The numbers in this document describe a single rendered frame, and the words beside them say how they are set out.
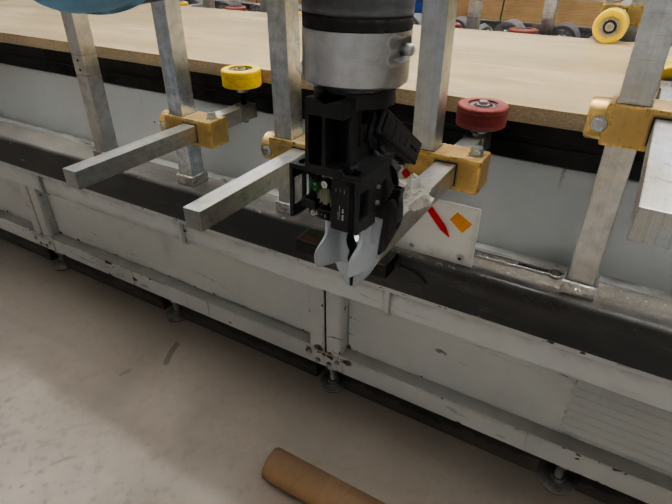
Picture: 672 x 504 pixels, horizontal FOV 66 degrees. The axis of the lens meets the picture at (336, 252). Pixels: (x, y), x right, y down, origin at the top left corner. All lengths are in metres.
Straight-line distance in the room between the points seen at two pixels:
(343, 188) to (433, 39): 0.35
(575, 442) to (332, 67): 1.09
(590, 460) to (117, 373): 1.30
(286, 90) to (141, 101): 0.68
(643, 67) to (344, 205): 0.39
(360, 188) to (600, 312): 0.46
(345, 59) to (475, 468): 1.18
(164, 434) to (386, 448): 0.59
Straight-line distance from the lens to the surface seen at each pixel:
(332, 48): 0.42
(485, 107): 0.88
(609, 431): 1.29
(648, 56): 0.69
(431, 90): 0.75
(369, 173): 0.44
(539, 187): 0.98
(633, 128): 0.70
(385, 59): 0.42
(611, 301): 0.82
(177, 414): 1.56
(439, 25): 0.73
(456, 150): 0.78
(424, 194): 0.62
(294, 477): 1.29
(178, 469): 1.45
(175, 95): 1.04
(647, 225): 0.46
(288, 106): 0.87
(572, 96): 1.01
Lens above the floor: 1.14
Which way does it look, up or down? 32 degrees down
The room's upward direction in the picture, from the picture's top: straight up
